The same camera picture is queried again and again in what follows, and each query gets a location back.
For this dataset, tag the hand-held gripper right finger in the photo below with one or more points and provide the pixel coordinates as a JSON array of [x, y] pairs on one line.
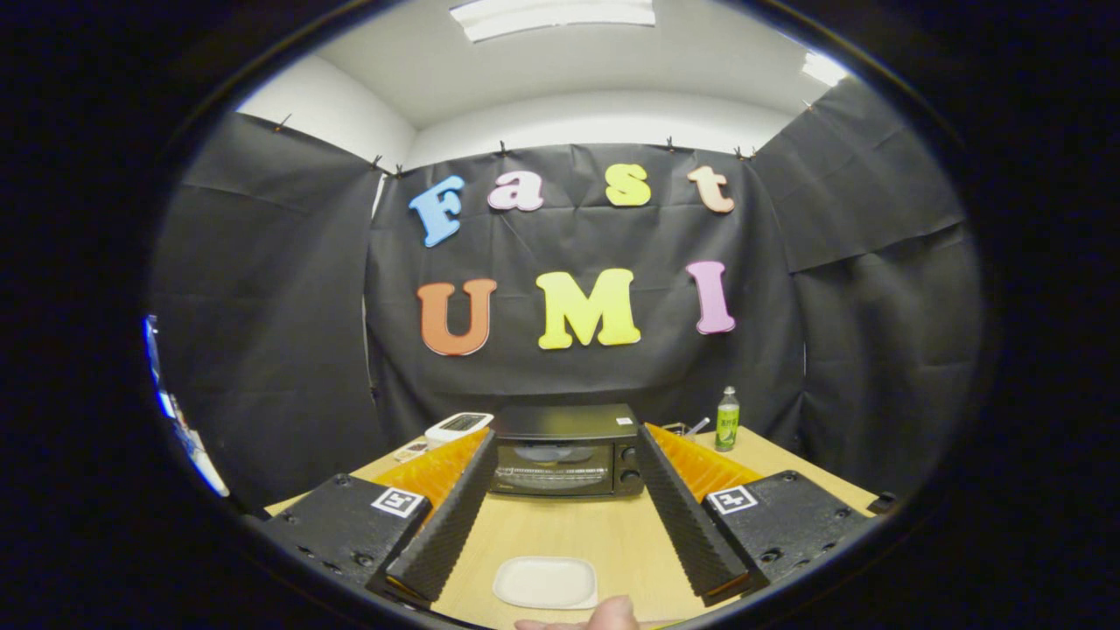
[[691, 529]]

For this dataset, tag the white pop-up toaster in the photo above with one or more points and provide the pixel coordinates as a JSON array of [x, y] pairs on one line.
[[455, 426]]

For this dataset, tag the small ceiling light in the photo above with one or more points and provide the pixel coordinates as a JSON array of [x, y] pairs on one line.
[[824, 70]]

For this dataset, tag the white plate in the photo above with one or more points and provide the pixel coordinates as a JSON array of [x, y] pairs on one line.
[[542, 582]]

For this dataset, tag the long ceiling light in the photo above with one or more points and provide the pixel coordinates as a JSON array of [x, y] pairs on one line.
[[551, 17]]

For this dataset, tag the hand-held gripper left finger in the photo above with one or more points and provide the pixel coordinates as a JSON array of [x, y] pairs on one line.
[[446, 529]]

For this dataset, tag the green drink bottle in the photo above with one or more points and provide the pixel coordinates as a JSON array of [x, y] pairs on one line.
[[727, 424]]

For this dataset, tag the small shiny metal object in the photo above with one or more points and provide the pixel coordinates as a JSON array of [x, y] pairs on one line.
[[697, 427]]

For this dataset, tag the black toaster oven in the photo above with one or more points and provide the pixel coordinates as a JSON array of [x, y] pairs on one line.
[[560, 422]]

